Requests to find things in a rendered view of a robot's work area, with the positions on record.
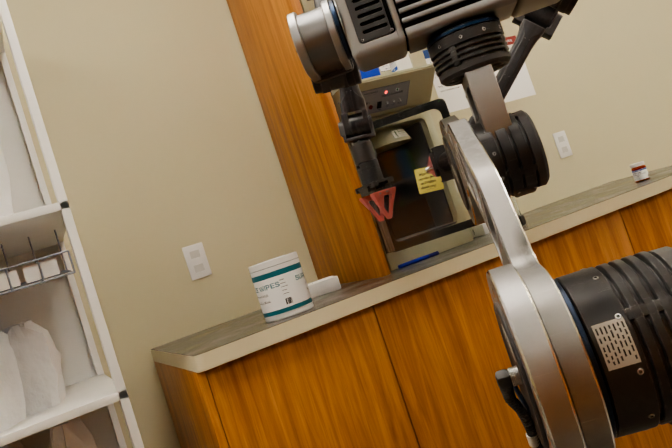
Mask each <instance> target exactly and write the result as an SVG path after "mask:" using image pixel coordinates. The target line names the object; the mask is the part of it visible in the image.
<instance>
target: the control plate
mask: <svg viewBox="0 0 672 448"><path fill-rule="evenodd" d="M409 84H410V80H409V81H405V82H400V83H396V84H392V85H388V86H383V87H379V88H375V89H371V90H366V91H362V92H361V93H362V95H363V97H364V98H365V102H366V107H367V110H368V114H372V113H376V112H380V111H384V110H388V109H392V108H396V107H400V106H404V105H407V100H408V92H409ZM397 88H399V90H398V91H396V89H397ZM385 91H388V92H387V93H386V94H385ZM399 98H401V101H399ZM392 100H395V102H392ZM380 101H382V106H381V108H379V109H377V102H380ZM387 101H388V104H386V102H387ZM370 105H372V106H373V108H372V109H369V106H370Z"/></svg>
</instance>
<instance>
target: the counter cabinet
mask: <svg viewBox="0 0 672 448"><path fill-rule="evenodd" d="M530 245H531V247H532V250H533V252H534V254H535V256H536V258H537V260H538V262H539V263H540V265H541V266H543V267H544V268H545V269H546V270H547V271H548V273H549V274H550V276H551V277H552V279H555V278H557V277H561V276H564V275H567V274H570V273H573V272H577V271H580V269H583V268H585V269H586V268H589V267H594V268H595V267H596V266H597V265H601V264H604V263H606V264H608V262H610V261H613V260H617V259H619V260H620V259H621V258H623V257H626V256H629V255H632V256H633V255H634V254H636V253H639V252H642V251H646V252H648V251H651V250H655V249H658V248H661V247H664V246H668V247H671V248H672V189H669V190H667V191H664V192H662V193H659V194H656V195H654V196H651V197H649V198H646V199H644V200H641V201H639V202H636V203H633V204H631V205H628V206H626V207H623V208H621V209H618V210H616V211H613V212H610V213H608V214H605V215H603V216H600V217H598V218H595V219H593V220H590V221H587V222H585V223H582V224H580V225H577V226H575V227H572V228H570V229H567V230H564V231H562V232H559V233H557V234H554V235H552V236H549V237H547V238H544V239H541V240H539V241H536V242H534V243H531V244H530ZM500 266H503V264H502V261H501V259H500V256H498V257H496V258H493V259H490V260H488V261H485V262H483V263H480V264H478V265H475V266H473V267H470V268H467V269H465V270H462V271H460V272H457V273H455V274H452V275H450V276H447V277H444V278H442V279H439V280H437V281H434V282H432V283H429V284H427V285H424V286H421V287H419V288H416V289H414V290H411V291H409V292H406V293H404V294H401V295H398V296H396V297H393V298H391V299H388V300H386V301H383V302H381V303H378V304H375V305H373V306H370V307H368V308H365V309H363V310H360V311H358V312H355V313H353V314H350V315H347V316H345V317H342V318H340V319H337V320H335V321H332V322H330V323H327V324H324V325H322V326H319V327H317V328H314V329H312V330H309V331H307V332H304V333H301V334H299V335H296V336H294V337H291V338H289V339H286V340H284V341H281V342H278V343H276V344H273V345H271V346H268V347H266V348H263V349H261V350H258V351H255V352H253V353H250V354H248V355H245V356H243V357H240V358H238V359H235V360H232V361H230V362H227V363H225V364H222V365H220V366H217V367H215V368H212V369H209V370H207V371H204V372H200V373H196V372H193V371H189V370H185V369H181V368H178V367H174V366H170V365H166V364H162V363H159V362H155V361H154V363H155V366H156V369H157V373H158V376H159V379H160V382H161V385H162V389H163V392H164V395H165V398H166V401H167V405H168V408H169V411H170V414H171V417H172V421H173V424H174V427H175V430H176V433H177V437H178V440H179V443H180V446H181V448H532V447H530V446H529V443H528V440H527V437H526V430H525V428H524V425H523V424H522V422H521V420H520V418H519V416H518V415H517V413H516V412H515V411H514V410H513V409H512V408H511V407H510V406H509V405H508V404H507V403H506V402H505V400H504V398H503V395H502V393H501V391H500V388H499V387H498V384H497V381H496V378H495V372H497V371H499V370H502V369H507V368H509V367H512V365H511V362H510V359H509V356H508V353H507V350H506V347H505V344H504V341H503V338H502V336H501V332H500V329H499V325H498V322H497V319H496V315H495V311H494V307H493V305H494V304H493V300H492V297H491V293H490V290H489V286H488V282H487V277H486V273H487V271H488V270H491V269H494V268H497V267H500ZM614 439H615V444H616V448H672V425H671V424H670V423H666V424H663V425H661V424H659V425H658V426H657V427H654V428H651V429H649V430H645V431H644V430H643V431H640V432H636V433H633V434H629V435H626V436H622V437H618V438H614Z"/></svg>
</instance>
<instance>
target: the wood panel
mask: <svg viewBox="0 0 672 448"><path fill-rule="evenodd" d="M226 1H227V4H228V7H229V10H230V13H231V16H232V19H233V22H234V25H235V28H236V31H237V34H238V37H239V40H240V43H241V46H242V49H243V52H244V55H245V58H246V62H247V65H248V68H249V71H250V74H251V77H252V80H253V83H254V86H255V89H256V92H257V95H258V98H259V101H260V104H261V107H262V110H263V113H264V116H265V119H266V122H267V125H268V128H269V131H270V135H271V138H272V141H273V144H274V147H275V150H276V153H277V156H278V159H279V162H280V165H281V168H282V171H283V174H284V177H285V180H286V183H287V186H288V189H289V192H290V195H291V198H292V201H293V204H294V208H295V211H296V214H297V217H298V220H299V223H300V226H301V229H302V232H303V235H304V238H305V241H306V244H307V247H308V250H309V253H310V256H311V259H312V262H313V265H314V268H315V271H316V274H317V278H318V280H320V279H322V278H325V277H328V276H331V275H333V276H338V279H339V282H340V284H343V283H349V282H355V281H361V280H367V279H373V278H379V277H384V276H386V275H389V274H391V272H390V269H389V266H388V263H387V260H386V257H385V254H384V251H383V248H382V245H381V242H380V239H379V236H378V233H377V230H376V228H375V225H374V222H373V219H372V216H371V213H370V211H369V210H368V209H367V208H366V207H365V206H364V205H363V204H362V203H361V202H360V201H359V199H360V198H363V197H361V194H356V191H355V189H357V188H360V187H362V186H361V183H360V180H359V177H358V174H357V171H356V168H355V165H354V162H353V159H352V156H351V153H350V150H349V147H348V144H347V143H345V142H344V138H343V137H341V136H340V131H339V127H338V123H339V122H340V120H339V117H338V114H337V111H336V108H335V105H334V102H333V99H332V96H331V93H330V92H328V93H324V94H323V93H319V94H316V93H315V91H314V88H313V85H312V82H311V78H310V77H309V76H308V75H307V73H306V72H305V70H304V68H303V66H302V63H301V61H300V59H299V56H298V54H297V53H296V48H295V46H294V43H293V40H292V37H291V35H290V30H289V27H288V23H287V17H286V16H287V14H290V13H292V12H295V13H296V14H297V15H300V14H302V13H303V10H302V7H301V4H300V1H299V0H226Z"/></svg>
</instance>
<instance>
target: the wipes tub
mask: <svg viewBox="0 0 672 448"><path fill-rule="evenodd" d="M248 269H249V272H250V275H251V279H252V282H253V285H254V288H255V291H256V294H257V297H258V300H259V303H260V306H261V309H262V312H263V315H264V318H265V320H266V322H267V323H271V322H275V321H279V320H282V319H285V318H288V317H291V316H294V315H297V314H300V313H302V312H305V311H307V310H309V309H311V308H313V306H314V305H313V302H312V298H311V295H310V292H309V289H308V285H307V282H306V279H305V276H304V273H303V270H302V267H301V264H300V261H299V258H298V255H297V252H292V253H289V254H286V255H282V256H279V257H276V258H273V259H270V260H267V261H264V262H262V263H259V264H256V265H253V266H250V267H249V268H248Z"/></svg>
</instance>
